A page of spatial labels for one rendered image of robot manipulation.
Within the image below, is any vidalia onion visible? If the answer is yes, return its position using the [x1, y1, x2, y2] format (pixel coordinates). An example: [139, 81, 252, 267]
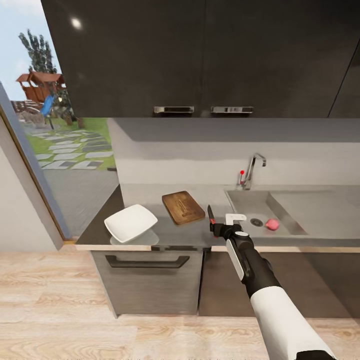
[265, 218, 279, 230]

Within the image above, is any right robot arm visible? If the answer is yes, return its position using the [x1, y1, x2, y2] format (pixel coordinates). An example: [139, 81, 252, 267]
[210, 213, 336, 360]

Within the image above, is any cutting board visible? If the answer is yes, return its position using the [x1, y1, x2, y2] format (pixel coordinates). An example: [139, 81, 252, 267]
[162, 191, 206, 225]

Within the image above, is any parer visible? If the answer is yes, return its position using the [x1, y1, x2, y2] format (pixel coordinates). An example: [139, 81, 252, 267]
[208, 204, 216, 224]

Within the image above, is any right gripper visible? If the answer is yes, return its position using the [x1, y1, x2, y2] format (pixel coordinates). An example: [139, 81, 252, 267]
[210, 223, 241, 239]

